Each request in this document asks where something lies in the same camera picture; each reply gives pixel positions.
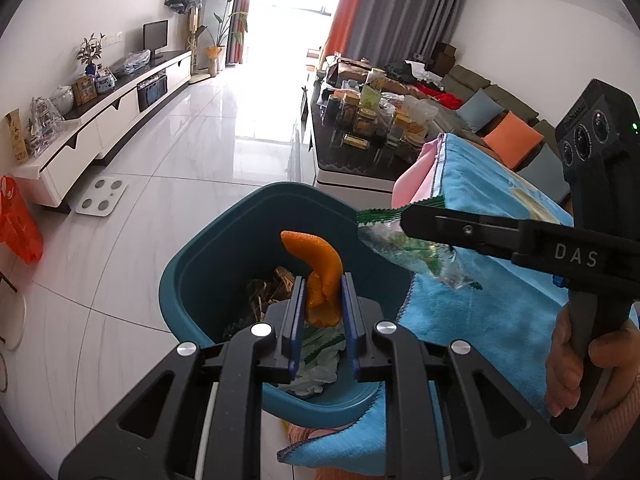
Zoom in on striped window curtain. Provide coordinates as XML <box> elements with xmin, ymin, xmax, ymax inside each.
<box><xmin>227</xmin><ymin>0</ymin><xmax>258</xmax><ymax>66</ymax></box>

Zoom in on grey-green sofa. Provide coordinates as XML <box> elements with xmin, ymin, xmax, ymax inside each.
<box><xmin>440</xmin><ymin>62</ymin><xmax>576</xmax><ymax>201</ymax></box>

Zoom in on white standing air conditioner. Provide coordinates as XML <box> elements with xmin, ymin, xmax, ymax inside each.
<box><xmin>192</xmin><ymin>0</ymin><xmax>243</xmax><ymax>68</ymax></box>

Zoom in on large-leaf potted plant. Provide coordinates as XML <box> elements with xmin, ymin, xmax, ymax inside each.
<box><xmin>197</xmin><ymin>0</ymin><xmax>248</xmax><ymax>78</ymax></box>

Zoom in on dark coffee table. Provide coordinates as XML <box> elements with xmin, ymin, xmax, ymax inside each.
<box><xmin>302</xmin><ymin>55</ymin><xmax>451</xmax><ymax>193</ymax></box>

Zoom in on white green crumpled wrapper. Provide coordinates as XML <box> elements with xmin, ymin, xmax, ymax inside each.
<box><xmin>287</xmin><ymin>325</ymin><xmax>348</xmax><ymax>396</ymax></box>

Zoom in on black monitor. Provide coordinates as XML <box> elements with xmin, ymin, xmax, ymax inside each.
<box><xmin>142</xmin><ymin>20</ymin><xmax>170</xmax><ymax>60</ymax></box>

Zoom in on pile of clothes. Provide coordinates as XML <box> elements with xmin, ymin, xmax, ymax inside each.
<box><xmin>385</xmin><ymin>60</ymin><xmax>466</xmax><ymax>111</ymax></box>

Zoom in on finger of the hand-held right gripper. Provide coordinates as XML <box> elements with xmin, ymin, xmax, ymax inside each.
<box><xmin>400</xmin><ymin>203</ymin><xmax>522</xmax><ymax>262</ymax></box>

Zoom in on patterned picture frame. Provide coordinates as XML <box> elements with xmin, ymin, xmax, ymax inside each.
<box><xmin>72</xmin><ymin>76</ymin><xmax>98</xmax><ymax>106</ymax></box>

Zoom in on group of glass jars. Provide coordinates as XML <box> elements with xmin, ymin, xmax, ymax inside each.
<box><xmin>325</xmin><ymin>87</ymin><xmax>431</xmax><ymax>161</ymax></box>

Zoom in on person's right forearm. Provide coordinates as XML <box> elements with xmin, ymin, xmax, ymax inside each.
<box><xmin>582</xmin><ymin>375</ymin><xmax>640</xmax><ymax>468</ymax></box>

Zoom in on green snack packet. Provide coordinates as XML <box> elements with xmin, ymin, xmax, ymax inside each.
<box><xmin>357</xmin><ymin>84</ymin><xmax>383</xmax><ymax>111</ymax></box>

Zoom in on white bathroom scale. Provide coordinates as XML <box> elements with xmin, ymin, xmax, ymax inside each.
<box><xmin>75</xmin><ymin>177</ymin><xmax>128</xmax><ymax>217</ymax></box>

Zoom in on white lidded jar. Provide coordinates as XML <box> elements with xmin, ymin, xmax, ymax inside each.
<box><xmin>50</xmin><ymin>85</ymin><xmax>76</xmax><ymax>116</ymax></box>

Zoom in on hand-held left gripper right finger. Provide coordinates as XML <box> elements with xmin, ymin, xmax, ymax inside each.
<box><xmin>341</xmin><ymin>272</ymin><xmax>586</xmax><ymax>480</ymax></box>

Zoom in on clear plastic bag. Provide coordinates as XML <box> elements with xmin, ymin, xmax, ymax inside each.
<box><xmin>114</xmin><ymin>50</ymin><xmax>151</xmax><ymax>77</ymax></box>

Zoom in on orange plastic bag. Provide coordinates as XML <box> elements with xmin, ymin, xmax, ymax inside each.
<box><xmin>0</xmin><ymin>175</ymin><xmax>43</xmax><ymax>265</ymax></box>

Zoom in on blue-grey cushion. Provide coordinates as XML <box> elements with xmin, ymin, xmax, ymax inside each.
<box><xmin>517</xmin><ymin>147</ymin><xmax>571</xmax><ymax>201</ymax></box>
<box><xmin>457</xmin><ymin>89</ymin><xmax>503</xmax><ymax>133</ymax></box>

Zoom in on brown cardboard box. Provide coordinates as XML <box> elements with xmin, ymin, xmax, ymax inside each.
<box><xmin>432</xmin><ymin>42</ymin><xmax>458</xmax><ymax>76</ymax></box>

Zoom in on orange peel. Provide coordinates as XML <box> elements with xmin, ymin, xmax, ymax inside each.
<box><xmin>280</xmin><ymin>230</ymin><xmax>346</xmax><ymax>328</ymax></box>

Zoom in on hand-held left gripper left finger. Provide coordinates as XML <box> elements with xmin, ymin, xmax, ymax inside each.
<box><xmin>59</xmin><ymin>276</ymin><xmax>307</xmax><ymax>480</ymax></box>

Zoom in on blue printed towel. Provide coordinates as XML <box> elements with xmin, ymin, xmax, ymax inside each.
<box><xmin>277</xmin><ymin>132</ymin><xmax>640</xmax><ymax>466</ymax></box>

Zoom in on person's right hand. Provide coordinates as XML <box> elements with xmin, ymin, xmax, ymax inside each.
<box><xmin>544</xmin><ymin>304</ymin><xmax>640</xmax><ymax>418</ymax></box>

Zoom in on orange cushion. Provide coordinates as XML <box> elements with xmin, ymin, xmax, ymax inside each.
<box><xmin>482</xmin><ymin>111</ymin><xmax>545</xmax><ymax>171</ymax></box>

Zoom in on white plastic bag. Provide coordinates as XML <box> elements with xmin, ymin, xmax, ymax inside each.
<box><xmin>400</xmin><ymin>95</ymin><xmax>441</xmax><ymax>126</ymax></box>

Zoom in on clear green snack wrapper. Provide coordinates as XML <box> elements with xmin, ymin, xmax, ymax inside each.
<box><xmin>356</xmin><ymin>197</ymin><xmax>483</xmax><ymax>291</ymax></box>

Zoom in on white TV cabinet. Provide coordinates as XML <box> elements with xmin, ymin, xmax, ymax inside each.
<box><xmin>10</xmin><ymin>50</ymin><xmax>193</xmax><ymax>208</ymax></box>

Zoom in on model in clear plastic wrap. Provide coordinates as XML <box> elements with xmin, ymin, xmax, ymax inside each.
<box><xmin>25</xmin><ymin>97</ymin><xmax>66</xmax><ymax>156</ymax></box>

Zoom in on brown dry scraps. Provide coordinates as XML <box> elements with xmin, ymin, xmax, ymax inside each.
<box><xmin>245</xmin><ymin>266</ymin><xmax>296</xmax><ymax>321</ymax></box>

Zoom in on yellow printed box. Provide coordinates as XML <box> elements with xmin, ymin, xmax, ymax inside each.
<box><xmin>5</xmin><ymin>110</ymin><xmax>30</xmax><ymax>166</ymax></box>

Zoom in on teal plastic bin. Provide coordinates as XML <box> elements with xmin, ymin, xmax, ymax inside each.
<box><xmin>159</xmin><ymin>182</ymin><xmax>416</xmax><ymax>428</ymax></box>

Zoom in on orange and grey curtain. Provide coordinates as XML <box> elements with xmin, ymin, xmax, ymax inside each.
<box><xmin>327</xmin><ymin>0</ymin><xmax>468</xmax><ymax>68</ymax></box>

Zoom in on red cloth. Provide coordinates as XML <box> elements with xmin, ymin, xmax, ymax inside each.
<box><xmin>415</xmin><ymin>82</ymin><xmax>463</xmax><ymax>111</ymax></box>

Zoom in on small plant in blue vase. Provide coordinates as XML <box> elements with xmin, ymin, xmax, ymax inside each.
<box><xmin>75</xmin><ymin>32</ymin><xmax>106</xmax><ymax>76</ymax></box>

